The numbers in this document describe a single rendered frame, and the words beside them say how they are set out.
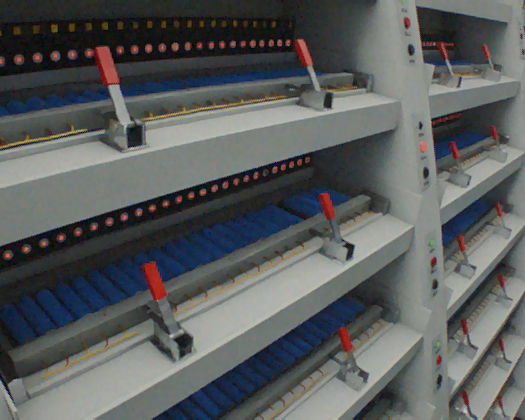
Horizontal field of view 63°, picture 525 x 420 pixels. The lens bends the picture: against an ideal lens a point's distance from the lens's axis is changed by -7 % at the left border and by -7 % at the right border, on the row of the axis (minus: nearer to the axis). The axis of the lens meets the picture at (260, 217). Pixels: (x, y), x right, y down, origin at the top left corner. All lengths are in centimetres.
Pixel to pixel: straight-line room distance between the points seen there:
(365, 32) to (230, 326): 49
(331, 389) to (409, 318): 22
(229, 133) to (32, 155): 18
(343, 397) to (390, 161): 37
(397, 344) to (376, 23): 51
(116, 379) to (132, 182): 18
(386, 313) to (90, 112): 59
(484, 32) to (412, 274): 82
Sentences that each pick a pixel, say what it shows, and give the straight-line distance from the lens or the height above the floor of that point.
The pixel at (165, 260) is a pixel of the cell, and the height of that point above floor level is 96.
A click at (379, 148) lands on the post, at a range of 75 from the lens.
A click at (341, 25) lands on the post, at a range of 77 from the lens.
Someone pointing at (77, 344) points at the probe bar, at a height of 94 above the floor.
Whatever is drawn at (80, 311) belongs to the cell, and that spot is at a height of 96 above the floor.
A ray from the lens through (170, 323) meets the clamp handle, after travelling 44.
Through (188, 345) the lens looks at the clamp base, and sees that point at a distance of 45.
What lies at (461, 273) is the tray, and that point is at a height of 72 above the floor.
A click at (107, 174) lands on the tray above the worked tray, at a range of 38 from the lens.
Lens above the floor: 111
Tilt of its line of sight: 13 degrees down
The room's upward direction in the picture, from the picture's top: 10 degrees counter-clockwise
